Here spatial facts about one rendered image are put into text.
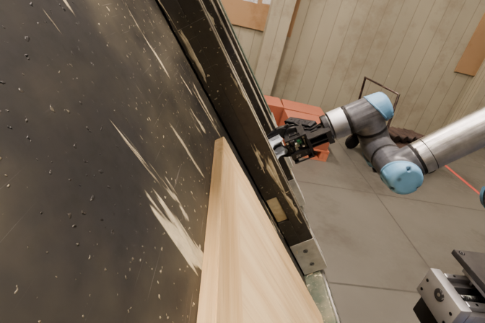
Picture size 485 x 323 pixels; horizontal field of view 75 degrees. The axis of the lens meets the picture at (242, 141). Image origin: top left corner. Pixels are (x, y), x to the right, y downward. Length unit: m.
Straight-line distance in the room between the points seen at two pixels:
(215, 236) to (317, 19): 4.72
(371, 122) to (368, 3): 4.43
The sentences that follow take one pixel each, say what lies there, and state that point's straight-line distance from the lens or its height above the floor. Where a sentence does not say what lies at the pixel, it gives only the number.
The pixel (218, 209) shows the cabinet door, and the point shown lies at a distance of 0.40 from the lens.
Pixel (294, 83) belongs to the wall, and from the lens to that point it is 5.11.
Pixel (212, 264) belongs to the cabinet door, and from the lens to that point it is 0.34.
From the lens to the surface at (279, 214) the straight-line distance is 0.86.
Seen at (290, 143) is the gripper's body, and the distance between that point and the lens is 0.81.
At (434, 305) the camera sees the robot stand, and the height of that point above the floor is 0.93.
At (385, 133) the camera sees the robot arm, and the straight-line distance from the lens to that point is 0.87.
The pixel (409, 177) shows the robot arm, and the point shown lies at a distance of 0.76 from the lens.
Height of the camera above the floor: 1.59
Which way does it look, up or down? 25 degrees down
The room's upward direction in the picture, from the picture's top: 14 degrees clockwise
